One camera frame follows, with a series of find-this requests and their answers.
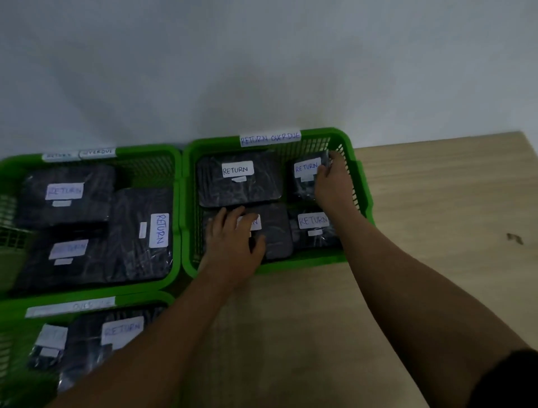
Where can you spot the large black package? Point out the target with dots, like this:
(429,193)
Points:
(63,212)
(88,353)
(59,275)
(277,235)
(239,189)
(130,252)

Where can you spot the green plastic basket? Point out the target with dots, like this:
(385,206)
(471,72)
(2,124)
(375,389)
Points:
(17,378)
(188,235)
(143,170)

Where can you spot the person's left hand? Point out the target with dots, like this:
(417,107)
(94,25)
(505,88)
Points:
(229,256)

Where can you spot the person's left forearm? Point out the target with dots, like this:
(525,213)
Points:
(159,344)

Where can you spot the person's right thumb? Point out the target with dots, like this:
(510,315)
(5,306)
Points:
(322,174)

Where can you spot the person's right hand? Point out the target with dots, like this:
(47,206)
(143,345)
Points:
(336,189)

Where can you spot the person's left middle finger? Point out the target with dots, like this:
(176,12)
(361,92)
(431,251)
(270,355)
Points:
(236,219)

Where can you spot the long white paper label strip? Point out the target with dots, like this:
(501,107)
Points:
(69,307)

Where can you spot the person's left thumb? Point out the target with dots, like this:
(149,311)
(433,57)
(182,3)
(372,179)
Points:
(259,249)

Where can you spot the person's right forearm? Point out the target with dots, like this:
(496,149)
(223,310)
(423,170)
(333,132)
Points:
(412,315)

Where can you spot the black shirt sleeve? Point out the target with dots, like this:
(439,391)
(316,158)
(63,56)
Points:
(508,382)

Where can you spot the small black package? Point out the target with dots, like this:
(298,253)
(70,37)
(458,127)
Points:
(313,235)
(303,183)
(46,357)

